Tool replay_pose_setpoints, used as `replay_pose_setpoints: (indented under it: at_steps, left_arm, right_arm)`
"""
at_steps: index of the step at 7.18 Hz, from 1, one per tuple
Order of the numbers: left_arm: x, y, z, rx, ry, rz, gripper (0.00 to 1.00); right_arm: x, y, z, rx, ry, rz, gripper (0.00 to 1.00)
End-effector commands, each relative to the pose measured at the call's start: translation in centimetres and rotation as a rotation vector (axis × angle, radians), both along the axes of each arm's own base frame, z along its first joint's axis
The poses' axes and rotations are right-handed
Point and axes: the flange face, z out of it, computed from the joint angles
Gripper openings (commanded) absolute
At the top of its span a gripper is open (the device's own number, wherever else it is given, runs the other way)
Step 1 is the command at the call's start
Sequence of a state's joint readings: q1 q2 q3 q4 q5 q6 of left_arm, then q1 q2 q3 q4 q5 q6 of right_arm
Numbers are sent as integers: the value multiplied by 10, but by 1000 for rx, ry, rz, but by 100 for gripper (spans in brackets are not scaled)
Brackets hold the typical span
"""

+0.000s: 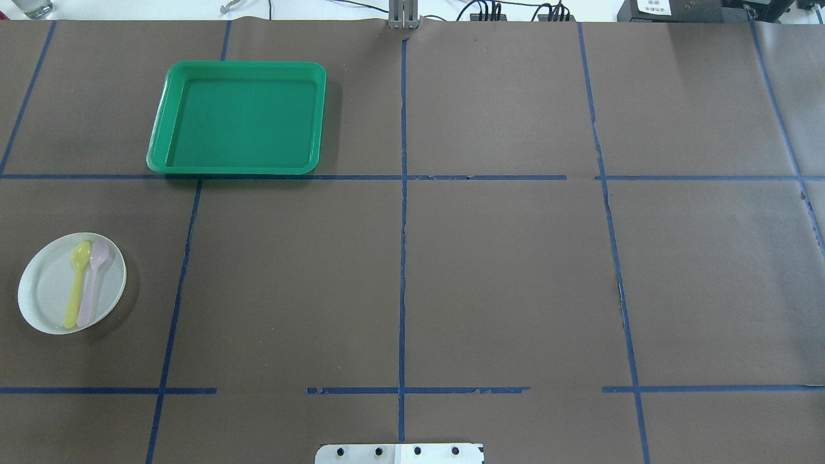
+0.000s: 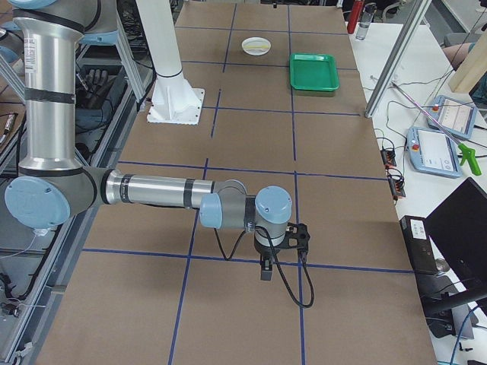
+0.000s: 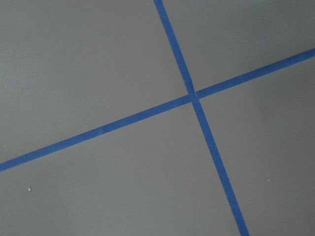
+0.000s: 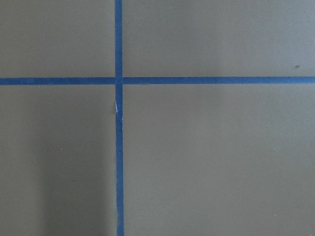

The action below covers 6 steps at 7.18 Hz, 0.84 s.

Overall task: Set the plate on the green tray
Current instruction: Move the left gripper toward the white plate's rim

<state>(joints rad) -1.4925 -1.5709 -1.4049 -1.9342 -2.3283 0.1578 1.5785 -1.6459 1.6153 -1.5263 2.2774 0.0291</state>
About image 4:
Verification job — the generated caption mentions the blue tape grid lines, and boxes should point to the blue tape grid lines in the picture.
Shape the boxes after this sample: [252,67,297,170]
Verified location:
[0,0,315,236]

